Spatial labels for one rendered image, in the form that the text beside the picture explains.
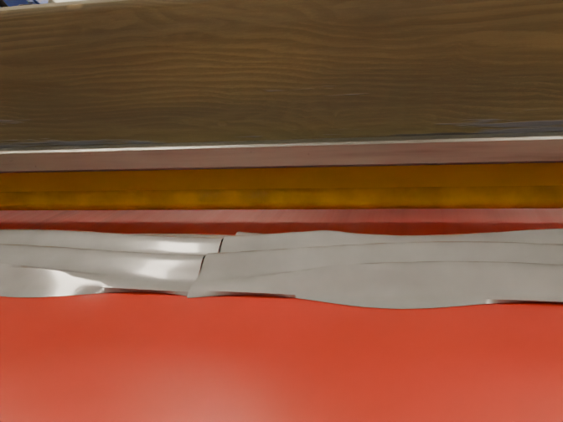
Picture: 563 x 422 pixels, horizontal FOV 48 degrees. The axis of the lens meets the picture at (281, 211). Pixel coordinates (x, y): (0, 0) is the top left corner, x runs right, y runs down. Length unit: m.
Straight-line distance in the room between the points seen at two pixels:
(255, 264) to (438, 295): 0.06
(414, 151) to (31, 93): 0.18
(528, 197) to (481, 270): 0.09
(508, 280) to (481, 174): 0.09
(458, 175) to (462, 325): 0.11
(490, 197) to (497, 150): 0.03
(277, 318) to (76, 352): 0.06
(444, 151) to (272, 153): 0.07
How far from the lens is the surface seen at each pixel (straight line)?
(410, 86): 0.27
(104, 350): 0.18
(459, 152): 0.26
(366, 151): 0.26
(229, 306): 0.20
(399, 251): 0.23
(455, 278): 0.21
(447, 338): 0.18
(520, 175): 0.29
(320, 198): 0.29
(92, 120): 0.31
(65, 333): 0.20
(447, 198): 0.29
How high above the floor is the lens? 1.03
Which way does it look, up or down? 14 degrees down
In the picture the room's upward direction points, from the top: 3 degrees counter-clockwise
